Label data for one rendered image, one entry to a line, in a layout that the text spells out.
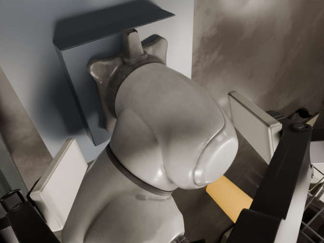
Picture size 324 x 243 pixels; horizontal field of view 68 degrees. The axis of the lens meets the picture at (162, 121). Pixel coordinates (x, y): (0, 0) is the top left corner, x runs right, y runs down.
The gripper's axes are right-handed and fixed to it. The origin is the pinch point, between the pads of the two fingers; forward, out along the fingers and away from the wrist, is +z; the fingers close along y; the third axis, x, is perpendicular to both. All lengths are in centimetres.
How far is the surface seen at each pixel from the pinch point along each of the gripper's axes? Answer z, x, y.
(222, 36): 175, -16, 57
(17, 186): 54, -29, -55
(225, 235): 381, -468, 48
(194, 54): 164, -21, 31
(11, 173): 52, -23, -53
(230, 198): 225, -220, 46
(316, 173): 357, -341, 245
